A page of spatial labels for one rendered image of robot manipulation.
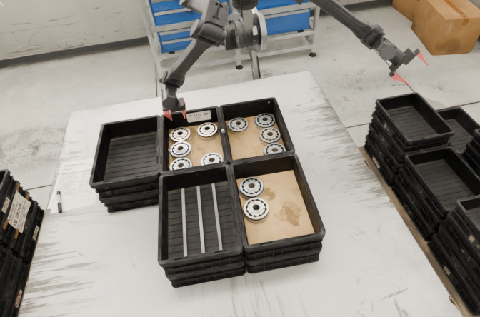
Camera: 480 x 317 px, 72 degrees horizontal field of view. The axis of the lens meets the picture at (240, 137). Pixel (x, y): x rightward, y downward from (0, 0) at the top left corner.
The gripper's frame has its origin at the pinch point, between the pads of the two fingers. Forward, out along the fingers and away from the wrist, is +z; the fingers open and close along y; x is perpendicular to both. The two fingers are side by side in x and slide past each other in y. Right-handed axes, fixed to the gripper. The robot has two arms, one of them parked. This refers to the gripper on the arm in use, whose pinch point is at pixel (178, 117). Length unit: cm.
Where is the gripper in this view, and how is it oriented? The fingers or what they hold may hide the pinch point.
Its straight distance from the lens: 164.6
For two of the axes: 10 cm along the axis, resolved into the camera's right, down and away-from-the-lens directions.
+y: 9.8, -2.0, 0.1
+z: 1.3, 6.8, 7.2
